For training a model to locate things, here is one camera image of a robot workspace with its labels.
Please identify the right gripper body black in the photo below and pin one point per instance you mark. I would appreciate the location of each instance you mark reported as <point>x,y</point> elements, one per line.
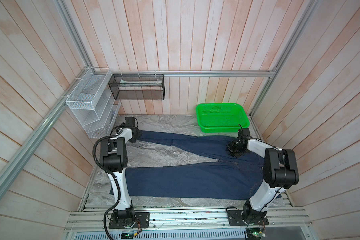
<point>233,148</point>

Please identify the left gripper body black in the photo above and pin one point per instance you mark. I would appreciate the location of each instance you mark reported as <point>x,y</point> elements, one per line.
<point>138,134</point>

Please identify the dark blue denim trousers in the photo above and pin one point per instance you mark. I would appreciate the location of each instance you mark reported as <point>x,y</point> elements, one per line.
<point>225,178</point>

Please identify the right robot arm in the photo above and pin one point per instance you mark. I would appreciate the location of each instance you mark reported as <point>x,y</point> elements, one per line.
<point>280,172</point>

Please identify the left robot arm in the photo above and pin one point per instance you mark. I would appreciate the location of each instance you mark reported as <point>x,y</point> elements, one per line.
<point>113,160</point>

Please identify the green plastic basket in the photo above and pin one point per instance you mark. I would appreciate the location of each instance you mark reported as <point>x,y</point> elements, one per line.
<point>221,117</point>

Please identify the black mesh wall basket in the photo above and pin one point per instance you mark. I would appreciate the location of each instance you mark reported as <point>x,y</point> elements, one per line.
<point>137,87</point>

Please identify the white wire mesh shelf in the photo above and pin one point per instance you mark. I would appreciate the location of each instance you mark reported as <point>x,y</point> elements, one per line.
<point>92,103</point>

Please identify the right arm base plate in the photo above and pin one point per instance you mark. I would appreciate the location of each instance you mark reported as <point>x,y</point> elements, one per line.
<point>237,217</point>

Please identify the aluminium frame back bar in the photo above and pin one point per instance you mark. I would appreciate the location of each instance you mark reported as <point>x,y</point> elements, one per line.
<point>179,74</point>

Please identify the aluminium frame bar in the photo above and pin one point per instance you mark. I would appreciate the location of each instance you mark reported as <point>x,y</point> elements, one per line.
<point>19,160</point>
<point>179,74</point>

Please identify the aluminium frame right post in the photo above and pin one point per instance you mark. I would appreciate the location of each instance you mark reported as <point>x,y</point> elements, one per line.
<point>299,29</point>

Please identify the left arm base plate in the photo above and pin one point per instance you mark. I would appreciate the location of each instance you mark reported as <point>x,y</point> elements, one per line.
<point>140,220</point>

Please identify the aluminium front rail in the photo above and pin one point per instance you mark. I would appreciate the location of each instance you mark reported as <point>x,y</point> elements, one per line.
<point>211,223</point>

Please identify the aluminium frame left bar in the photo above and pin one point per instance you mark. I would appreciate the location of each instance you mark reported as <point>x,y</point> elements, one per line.
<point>19,160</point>

